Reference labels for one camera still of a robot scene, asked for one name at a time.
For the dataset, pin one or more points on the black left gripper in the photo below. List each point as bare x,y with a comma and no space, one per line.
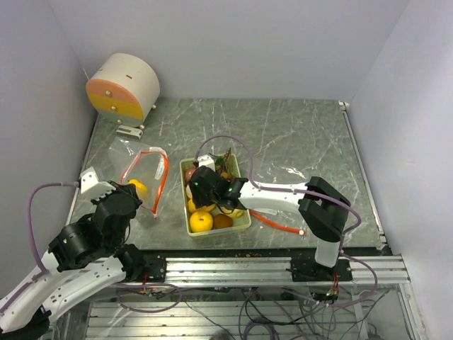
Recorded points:
130,189

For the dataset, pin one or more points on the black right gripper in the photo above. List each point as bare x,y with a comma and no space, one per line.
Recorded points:
198,197

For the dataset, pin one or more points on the yellow pear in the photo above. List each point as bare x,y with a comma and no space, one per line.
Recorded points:
192,208
141,190

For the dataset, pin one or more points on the yellow pear top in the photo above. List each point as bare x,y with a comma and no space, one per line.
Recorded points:
141,190

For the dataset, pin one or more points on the yellow orange fruit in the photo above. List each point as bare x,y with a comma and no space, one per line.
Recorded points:
201,221

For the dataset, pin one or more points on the pale cream pear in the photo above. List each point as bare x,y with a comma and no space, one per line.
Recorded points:
236,213

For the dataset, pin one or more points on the clear bag orange zipper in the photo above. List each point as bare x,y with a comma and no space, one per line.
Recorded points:
136,160

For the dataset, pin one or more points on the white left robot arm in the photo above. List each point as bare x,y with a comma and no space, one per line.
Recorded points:
85,257

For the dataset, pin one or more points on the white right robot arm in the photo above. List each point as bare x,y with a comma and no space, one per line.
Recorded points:
324,209

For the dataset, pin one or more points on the pale green plastic basket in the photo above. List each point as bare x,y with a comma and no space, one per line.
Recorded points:
239,223

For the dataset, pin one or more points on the white halved mangosteen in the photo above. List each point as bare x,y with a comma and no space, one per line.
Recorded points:
188,192

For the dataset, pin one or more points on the brown longan bunch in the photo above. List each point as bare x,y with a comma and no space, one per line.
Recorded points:
222,165

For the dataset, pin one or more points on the purple passion fruit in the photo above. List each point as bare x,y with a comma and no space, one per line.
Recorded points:
189,173

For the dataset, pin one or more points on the brown kiwi fruit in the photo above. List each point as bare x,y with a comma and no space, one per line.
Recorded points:
222,221

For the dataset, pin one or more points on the round white drawer cabinet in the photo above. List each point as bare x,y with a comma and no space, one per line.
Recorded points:
124,90

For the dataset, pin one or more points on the white corner clip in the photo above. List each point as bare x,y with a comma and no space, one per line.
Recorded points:
345,106

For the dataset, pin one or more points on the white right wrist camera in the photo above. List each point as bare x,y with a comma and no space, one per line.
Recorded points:
205,160

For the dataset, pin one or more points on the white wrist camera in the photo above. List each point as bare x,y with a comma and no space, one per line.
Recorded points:
205,160
93,184

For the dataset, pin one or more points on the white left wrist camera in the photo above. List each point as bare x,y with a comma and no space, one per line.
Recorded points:
93,184

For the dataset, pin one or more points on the small white metal bracket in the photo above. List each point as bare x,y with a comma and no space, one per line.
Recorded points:
134,132

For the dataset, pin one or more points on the aluminium extrusion frame rail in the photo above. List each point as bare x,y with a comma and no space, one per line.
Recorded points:
275,271

